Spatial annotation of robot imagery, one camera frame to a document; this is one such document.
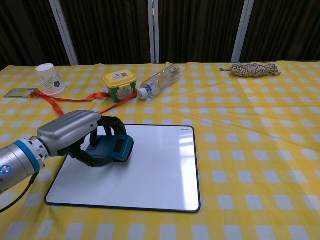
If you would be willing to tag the clear badge holder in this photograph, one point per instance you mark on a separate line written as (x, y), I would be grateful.
(20, 93)

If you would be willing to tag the clear plastic water bottle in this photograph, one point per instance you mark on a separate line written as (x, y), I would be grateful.
(160, 82)

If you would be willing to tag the white erase board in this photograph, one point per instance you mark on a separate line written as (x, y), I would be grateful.
(155, 170)

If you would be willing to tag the grey partition frame post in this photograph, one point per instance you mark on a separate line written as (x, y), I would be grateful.
(153, 30)
(63, 32)
(242, 30)

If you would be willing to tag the dark pleated curtain panel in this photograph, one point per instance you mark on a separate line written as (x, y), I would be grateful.
(197, 30)
(287, 30)
(25, 30)
(107, 30)

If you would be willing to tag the white floral paper cup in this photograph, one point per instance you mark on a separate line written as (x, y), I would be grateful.
(50, 80)

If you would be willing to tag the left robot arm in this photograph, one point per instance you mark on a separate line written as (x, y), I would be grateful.
(17, 162)

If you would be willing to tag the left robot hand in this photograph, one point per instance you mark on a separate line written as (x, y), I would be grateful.
(67, 130)

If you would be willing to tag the yellow white checkered tablecloth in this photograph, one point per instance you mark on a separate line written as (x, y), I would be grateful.
(250, 150)

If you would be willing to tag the blue board eraser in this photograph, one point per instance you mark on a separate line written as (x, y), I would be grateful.
(107, 150)

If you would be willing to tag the yellow lidded plastic container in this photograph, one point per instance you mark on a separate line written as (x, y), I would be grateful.
(120, 85)

